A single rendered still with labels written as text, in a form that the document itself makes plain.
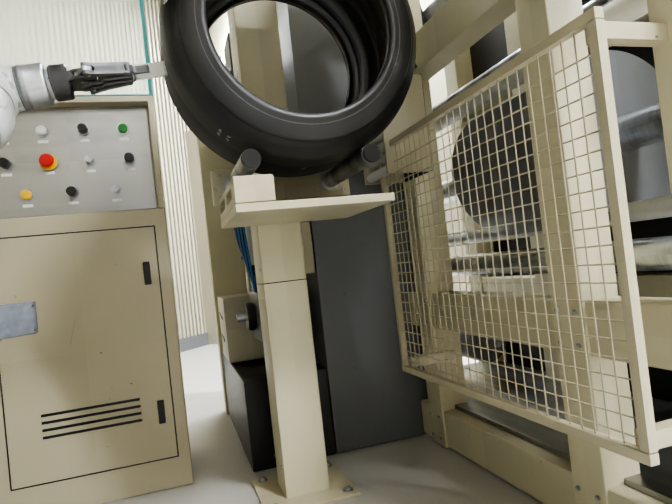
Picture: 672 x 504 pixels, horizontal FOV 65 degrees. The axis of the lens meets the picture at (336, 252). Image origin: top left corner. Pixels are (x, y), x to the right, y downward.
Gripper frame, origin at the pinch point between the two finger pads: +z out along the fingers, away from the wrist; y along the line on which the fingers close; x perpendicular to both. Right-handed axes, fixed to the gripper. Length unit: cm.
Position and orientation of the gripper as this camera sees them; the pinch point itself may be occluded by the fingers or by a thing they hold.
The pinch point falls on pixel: (149, 70)
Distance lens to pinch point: 131.2
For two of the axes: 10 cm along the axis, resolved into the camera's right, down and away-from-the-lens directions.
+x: 2.5, 9.7, 0.2
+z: 9.2, -2.4, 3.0
